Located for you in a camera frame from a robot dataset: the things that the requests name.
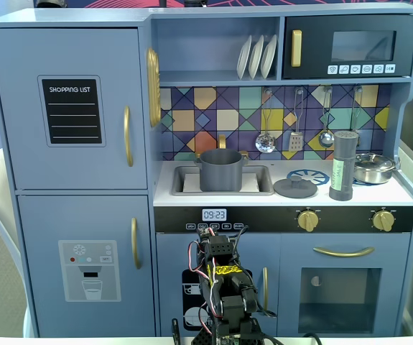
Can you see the gray salt shaker green label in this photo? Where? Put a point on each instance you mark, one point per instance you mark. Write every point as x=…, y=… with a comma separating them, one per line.
x=342, y=151

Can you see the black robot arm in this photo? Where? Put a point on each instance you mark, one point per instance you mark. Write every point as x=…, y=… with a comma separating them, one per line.
x=233, y=284

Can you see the gray plastic pot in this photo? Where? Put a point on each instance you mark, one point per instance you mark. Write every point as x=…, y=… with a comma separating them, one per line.
x=220, y=172

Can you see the gold toy faucet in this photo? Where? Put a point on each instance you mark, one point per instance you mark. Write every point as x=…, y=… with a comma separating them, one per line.
x=222, y=141

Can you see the digital clock display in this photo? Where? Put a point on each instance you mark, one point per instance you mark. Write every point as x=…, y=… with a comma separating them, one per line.
x=214, y=215

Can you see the gray toy sink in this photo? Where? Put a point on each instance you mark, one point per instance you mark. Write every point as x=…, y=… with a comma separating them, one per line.
x=265, y=179

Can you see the metal skimmer spoon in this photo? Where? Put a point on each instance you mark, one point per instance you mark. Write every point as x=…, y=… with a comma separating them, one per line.
x=265, y=143

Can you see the black stove control panel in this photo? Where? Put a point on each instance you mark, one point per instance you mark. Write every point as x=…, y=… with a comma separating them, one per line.
x=263, y=219

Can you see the blue dishwasher door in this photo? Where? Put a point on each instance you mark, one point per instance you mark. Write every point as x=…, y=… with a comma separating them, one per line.
x=170, y=251

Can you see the gray pot lid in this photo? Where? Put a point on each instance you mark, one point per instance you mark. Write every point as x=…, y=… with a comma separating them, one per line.
x=294, y=187

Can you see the metal slotted spatula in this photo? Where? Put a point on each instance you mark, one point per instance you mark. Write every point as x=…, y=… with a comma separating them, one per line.
x=296, y=142

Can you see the gold stove knob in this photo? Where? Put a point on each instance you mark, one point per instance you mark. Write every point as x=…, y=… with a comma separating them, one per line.
x=383, y=220
x=307, y=220

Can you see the white toy plate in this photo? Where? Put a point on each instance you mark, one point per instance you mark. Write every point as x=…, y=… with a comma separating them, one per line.
x=243, y=57
x=255, y=57
x=269, y=55

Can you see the metal ladle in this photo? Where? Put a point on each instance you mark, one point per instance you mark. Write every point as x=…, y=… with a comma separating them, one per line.
x=324, y=139

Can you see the blue toy kitchen unit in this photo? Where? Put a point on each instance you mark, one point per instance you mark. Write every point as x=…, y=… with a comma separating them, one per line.
x=213, y=46

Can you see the blue oven door with window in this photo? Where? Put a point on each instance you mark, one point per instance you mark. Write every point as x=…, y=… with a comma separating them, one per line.
x=292, y=287

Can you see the black shopping list chalkboard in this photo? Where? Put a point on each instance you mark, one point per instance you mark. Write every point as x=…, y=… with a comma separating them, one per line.
x=71, y=122

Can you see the gray water dispenser sticker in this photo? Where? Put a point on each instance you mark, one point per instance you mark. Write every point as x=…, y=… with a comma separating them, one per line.
x=89, y=273

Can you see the black microwave door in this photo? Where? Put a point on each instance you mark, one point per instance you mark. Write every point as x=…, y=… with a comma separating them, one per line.
x=314, y=50

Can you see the metal hanging utensil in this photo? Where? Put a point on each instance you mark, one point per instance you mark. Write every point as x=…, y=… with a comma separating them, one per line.
x=356, y=108

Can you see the shiny steel pot with lid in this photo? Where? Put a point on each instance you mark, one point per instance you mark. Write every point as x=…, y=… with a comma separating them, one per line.
x=373, y=167

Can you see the blue freezer door with dispenser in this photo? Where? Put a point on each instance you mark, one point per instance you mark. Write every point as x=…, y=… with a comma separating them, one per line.
x=41, y=223

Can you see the tall blue fridge door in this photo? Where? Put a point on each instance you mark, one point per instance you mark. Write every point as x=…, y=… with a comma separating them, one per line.
x=19, y=108

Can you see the small wrist camera board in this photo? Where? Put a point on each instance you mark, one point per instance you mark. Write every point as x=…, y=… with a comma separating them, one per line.
x=205, y=231

